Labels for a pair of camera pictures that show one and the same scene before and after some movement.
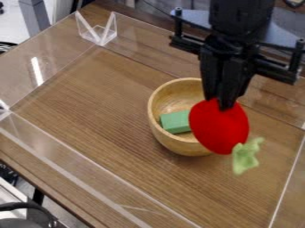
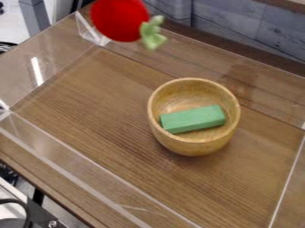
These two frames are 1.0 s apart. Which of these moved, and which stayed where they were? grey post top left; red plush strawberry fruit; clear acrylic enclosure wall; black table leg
Moved: red plush strawberry fruit
Stayed: grey post top left; clear acrylic enclosure wall; black table leg
